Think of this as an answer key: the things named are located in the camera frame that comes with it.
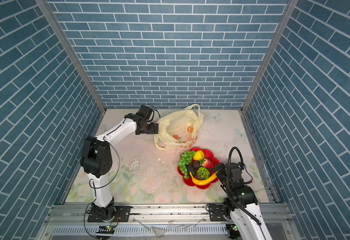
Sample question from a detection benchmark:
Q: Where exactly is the red flower shaped plate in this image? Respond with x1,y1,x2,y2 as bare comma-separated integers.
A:
177,148,220,190

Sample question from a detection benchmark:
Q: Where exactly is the aluminium left corner post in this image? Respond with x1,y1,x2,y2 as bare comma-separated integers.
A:
34,0,107,114

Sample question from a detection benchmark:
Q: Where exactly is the green fake grapes bunch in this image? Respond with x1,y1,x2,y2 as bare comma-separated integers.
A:
177,151,195,179

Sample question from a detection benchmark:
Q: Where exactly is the red fake strawberry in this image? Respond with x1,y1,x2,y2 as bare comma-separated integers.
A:
200,158,214,170

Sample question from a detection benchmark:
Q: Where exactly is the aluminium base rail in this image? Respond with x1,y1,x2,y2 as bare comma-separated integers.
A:
38,203,298,240

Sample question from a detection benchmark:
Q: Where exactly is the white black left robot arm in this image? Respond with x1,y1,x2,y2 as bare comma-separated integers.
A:
80,106,159,222

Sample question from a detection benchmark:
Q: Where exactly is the yellow fake banana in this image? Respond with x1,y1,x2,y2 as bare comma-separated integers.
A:
191,174,217,186

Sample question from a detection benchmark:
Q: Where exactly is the aluminium right corner post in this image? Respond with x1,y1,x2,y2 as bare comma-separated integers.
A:
241,0,300,113

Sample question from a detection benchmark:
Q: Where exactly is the dark textured fake avocado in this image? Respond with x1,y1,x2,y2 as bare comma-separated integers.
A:
186,164,197,178

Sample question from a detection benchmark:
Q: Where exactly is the dark brown fake fruit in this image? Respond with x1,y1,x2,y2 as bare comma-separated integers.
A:
192,161,201,171

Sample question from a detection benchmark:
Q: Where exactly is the green fake lime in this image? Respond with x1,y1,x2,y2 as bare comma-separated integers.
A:
196,167,210,181

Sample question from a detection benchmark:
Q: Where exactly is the aluminium corner post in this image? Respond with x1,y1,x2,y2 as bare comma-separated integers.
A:
34,0,107,114
241,0,300,113

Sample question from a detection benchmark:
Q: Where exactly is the yellowish printed plastic bag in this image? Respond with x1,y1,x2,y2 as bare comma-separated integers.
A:
154,104,204,150

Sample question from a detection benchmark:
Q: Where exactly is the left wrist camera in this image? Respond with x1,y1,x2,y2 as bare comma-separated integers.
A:
137,105,154,122

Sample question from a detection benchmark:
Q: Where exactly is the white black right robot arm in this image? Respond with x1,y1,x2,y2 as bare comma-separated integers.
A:
205,163,272,240

